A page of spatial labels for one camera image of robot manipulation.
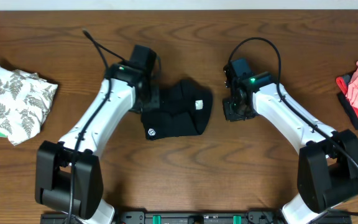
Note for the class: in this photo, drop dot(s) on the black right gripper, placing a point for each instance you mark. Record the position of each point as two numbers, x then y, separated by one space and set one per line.
230 115

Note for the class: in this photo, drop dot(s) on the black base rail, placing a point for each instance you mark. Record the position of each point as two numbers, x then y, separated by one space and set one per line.
138 217

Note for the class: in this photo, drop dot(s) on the white fern-print fabric bag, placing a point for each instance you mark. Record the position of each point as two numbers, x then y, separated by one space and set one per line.
25 102

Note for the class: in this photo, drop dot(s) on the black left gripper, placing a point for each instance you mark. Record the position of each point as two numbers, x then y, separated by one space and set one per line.
155 100

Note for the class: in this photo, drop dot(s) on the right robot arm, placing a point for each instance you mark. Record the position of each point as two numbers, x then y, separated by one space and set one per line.
328 159

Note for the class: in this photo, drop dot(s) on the black t-shirt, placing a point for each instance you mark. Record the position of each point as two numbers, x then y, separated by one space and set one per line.
184 110

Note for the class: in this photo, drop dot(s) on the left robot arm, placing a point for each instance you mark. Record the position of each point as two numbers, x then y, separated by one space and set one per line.
68 173

